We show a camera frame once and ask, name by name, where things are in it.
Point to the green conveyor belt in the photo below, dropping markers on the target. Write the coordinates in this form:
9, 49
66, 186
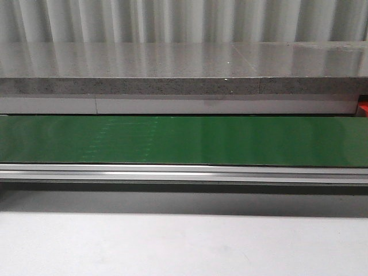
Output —
223, 140

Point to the grey stone counter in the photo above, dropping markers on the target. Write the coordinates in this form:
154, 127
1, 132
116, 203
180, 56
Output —
328, 78

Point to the red object behind belt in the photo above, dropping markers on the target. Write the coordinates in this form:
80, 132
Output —
362, 109

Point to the white curtain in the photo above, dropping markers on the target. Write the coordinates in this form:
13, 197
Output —
183, 21

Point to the aluminium conveyor frame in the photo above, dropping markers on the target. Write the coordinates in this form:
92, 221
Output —
177, 178

